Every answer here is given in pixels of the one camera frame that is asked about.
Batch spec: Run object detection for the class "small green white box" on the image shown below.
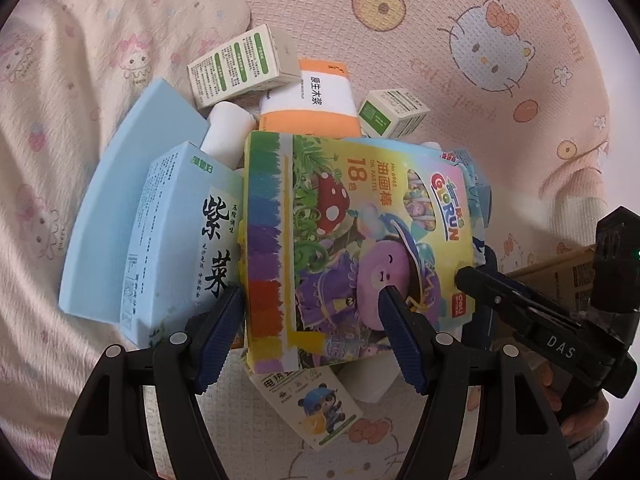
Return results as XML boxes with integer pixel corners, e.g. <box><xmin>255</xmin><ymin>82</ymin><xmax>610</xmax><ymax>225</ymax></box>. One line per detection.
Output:
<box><xmin>358</xmin><ymin>88</ymin><xmax>431</xmax><ymax>140</ymax></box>

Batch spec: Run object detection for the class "light blue flat board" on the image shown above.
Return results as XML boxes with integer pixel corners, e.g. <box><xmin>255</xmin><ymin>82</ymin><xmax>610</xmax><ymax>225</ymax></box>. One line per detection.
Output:
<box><xmin>58</xmin><ymin>78</ymin><xmax>208</xmax><ymax>324</ymax></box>

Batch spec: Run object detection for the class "brown cardboard box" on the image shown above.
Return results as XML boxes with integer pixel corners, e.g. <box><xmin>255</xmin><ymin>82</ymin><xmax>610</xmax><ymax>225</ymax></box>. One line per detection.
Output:
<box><xmin>498</xmin><ymin>246</ymin><xmax>596</xmax><ymax>313</ymax></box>

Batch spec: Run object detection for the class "colourful oil pastel box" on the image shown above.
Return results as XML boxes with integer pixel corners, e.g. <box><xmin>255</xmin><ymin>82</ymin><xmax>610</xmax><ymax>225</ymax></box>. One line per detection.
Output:
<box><xmin>242</xmin><ymin>131</ymin><xmax>475</xmax><ymax>374</ymax></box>

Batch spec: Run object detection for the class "light blue seaweed box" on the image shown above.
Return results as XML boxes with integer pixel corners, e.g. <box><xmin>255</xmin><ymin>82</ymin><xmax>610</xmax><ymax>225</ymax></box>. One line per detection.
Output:
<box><xmin>119</xmin><ymin>142</ymin><xmax>243</xmax><ymax>348</ymax></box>

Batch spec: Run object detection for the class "orange white tissue pack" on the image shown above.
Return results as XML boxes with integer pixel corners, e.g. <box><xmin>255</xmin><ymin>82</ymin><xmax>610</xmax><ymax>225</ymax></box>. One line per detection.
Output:
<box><xmin>258</xmin><ymin>58</ymin><xmax>361</xmax><ymax>138</ymax></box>

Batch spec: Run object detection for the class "right hand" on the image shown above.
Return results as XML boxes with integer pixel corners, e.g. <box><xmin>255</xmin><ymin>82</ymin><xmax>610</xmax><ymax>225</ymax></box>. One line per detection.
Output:
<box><xmin>537</xmin><ymin>358</ymin><xmax>609</xmax><ymax>440</ymax></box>

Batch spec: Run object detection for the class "panda picture small box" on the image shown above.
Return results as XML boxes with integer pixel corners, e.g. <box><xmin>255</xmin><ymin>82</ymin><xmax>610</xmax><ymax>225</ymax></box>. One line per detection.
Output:
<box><xmin>247</xmin><ymin>366</ymin><xmax>362</xmax><ymax>451</ymax></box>

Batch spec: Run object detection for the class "green white long box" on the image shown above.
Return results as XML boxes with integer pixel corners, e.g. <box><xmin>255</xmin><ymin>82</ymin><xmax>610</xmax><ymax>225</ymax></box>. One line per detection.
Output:
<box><xmin>188</xmin><ymin>24</ymin><xmax>300</xmax><ymax>110</ymax></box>

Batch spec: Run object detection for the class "blue wet wipes pack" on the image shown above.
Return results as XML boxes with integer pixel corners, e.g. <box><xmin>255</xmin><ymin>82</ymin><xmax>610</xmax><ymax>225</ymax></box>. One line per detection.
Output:
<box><xmin>422</xmin><ymin>141</ymin><xmax>492</xmax><ymax>266</ymax></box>

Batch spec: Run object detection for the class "white paper tube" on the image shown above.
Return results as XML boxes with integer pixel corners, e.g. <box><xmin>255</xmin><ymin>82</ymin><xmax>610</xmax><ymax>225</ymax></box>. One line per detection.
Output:
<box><xmin>201</xmin><ymin>101</ymin><xmax>257</xmax><ymax>170</ymax></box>

